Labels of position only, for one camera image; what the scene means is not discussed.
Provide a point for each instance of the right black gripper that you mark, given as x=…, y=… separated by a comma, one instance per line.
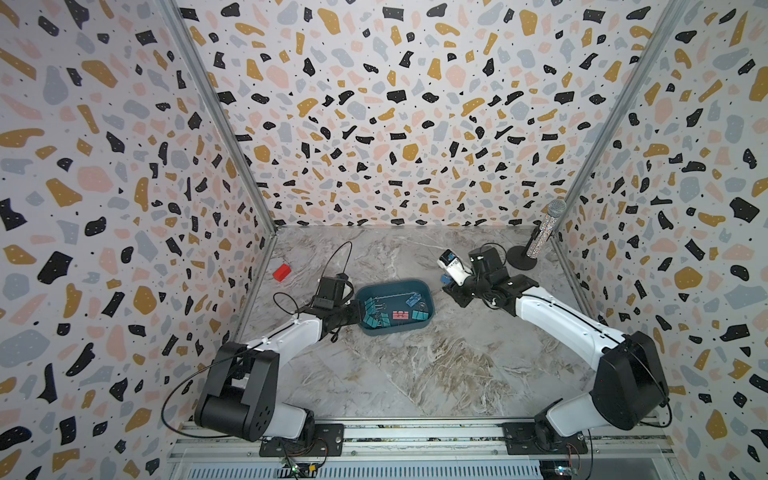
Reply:
x=456, y=293

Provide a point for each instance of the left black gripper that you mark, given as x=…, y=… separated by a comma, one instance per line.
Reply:
x=354, y=306

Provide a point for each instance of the teal plastic storage box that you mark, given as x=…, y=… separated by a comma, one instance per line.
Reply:
x=394, y=294

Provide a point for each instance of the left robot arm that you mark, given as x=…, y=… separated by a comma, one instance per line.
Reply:
x=239, y=397

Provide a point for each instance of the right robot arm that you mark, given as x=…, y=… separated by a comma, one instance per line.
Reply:
x=629, y=381

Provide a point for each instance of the glitter microphone on black stand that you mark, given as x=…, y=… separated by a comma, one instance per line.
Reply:
x=526, y=257

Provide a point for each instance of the red small block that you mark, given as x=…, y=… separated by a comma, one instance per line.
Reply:
x=282, y=272

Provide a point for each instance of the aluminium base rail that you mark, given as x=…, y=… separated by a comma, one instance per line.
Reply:
x=438, y=448

